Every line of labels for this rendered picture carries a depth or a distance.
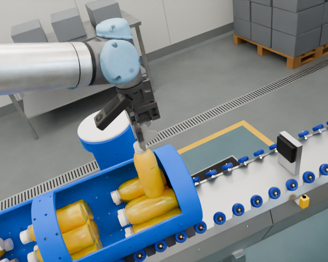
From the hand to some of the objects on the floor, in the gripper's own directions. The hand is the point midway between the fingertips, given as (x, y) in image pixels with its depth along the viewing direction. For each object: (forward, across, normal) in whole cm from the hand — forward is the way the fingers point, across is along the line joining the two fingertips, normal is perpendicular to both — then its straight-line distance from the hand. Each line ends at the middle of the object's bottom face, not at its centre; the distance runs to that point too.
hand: (139, 143), depth 87 cm
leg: (+132, -8, -26) cm, 135 cm away
